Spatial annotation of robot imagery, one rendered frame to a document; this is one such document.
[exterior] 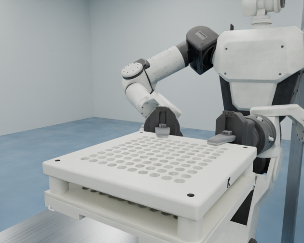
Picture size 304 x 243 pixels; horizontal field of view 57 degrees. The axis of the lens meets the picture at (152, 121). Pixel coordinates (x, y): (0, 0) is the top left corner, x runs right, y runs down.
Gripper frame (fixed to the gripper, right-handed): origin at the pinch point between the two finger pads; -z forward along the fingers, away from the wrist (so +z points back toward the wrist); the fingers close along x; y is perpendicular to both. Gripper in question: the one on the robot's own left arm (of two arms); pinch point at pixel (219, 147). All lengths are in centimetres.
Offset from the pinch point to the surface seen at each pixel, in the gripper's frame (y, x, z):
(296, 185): 14, 48, 122
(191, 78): 280, -9, 419
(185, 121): 291, 77, 419
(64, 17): 524, -133, 300
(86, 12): 533, -155, 361
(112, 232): 15.7, 17.7, -12.4
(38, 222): 29.9, 17.9, -20.1
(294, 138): 17, 20, 122
